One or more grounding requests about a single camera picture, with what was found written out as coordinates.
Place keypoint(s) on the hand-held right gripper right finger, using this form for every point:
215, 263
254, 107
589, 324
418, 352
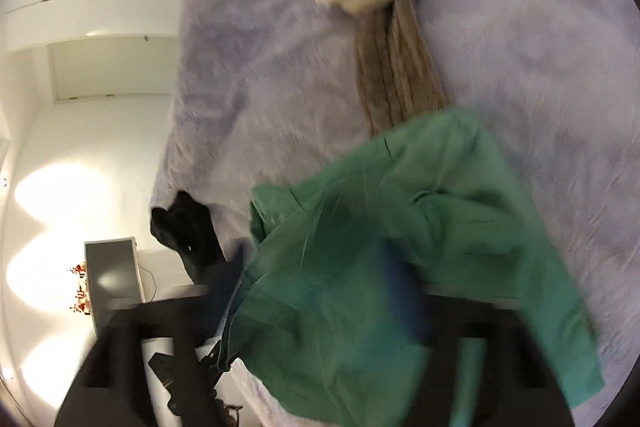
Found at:
500, 332

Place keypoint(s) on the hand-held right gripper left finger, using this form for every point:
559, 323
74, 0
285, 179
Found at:
150, 317

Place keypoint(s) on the green work jacket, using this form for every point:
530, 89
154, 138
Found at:
350, 287

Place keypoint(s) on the grey box appliance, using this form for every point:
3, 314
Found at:
112, 267

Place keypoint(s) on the red floor decorations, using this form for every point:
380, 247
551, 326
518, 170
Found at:
80, 292

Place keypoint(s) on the black cloth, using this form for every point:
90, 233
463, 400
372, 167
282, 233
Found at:
190, 227

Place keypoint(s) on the lavender plush blanket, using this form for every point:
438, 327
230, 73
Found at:
260, 82

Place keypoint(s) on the brown knitted garment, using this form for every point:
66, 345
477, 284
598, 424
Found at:
395, 72

